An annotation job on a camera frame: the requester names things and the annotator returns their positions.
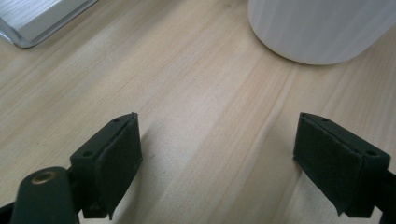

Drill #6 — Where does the white cylindrical container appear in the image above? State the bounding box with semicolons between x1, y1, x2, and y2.
247;0;396;66

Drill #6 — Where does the silver metal tray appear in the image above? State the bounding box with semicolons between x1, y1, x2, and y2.
0;0;100;49

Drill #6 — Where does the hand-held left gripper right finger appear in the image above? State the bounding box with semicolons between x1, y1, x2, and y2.
292;112;391;218

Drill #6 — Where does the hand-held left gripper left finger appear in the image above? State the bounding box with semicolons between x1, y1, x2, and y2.
69;112;144;221

